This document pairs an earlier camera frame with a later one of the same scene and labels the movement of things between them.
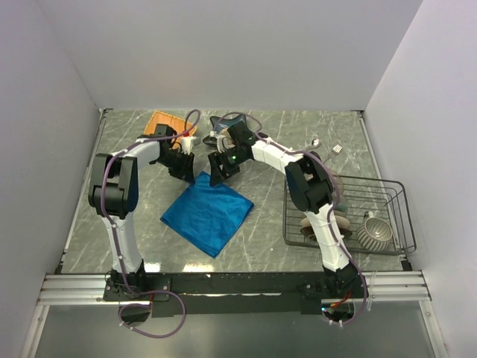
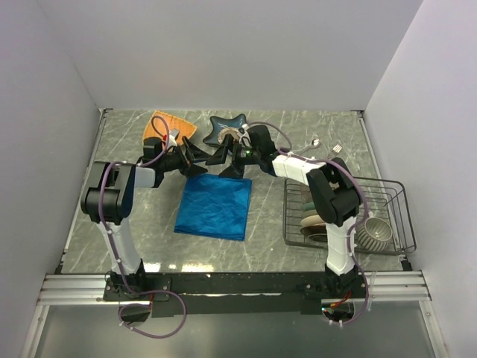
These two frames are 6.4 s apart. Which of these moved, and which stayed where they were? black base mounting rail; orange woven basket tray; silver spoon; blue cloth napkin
Moved: blue cloth napkin
Stayed: silver spoon; black base mounting rail; orange woven basket tray
